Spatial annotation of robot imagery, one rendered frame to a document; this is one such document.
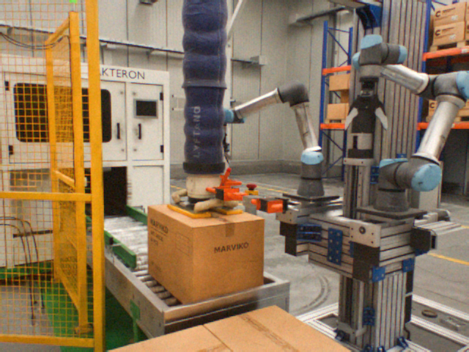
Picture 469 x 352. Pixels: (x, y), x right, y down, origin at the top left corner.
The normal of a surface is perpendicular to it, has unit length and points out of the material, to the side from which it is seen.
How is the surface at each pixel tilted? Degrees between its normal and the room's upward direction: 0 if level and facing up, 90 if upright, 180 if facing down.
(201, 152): 75
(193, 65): 96
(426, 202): 90
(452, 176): 90
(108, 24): 90
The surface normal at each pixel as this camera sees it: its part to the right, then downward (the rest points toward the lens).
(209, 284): 0.52, 0.11
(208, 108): 0.32, -0.11
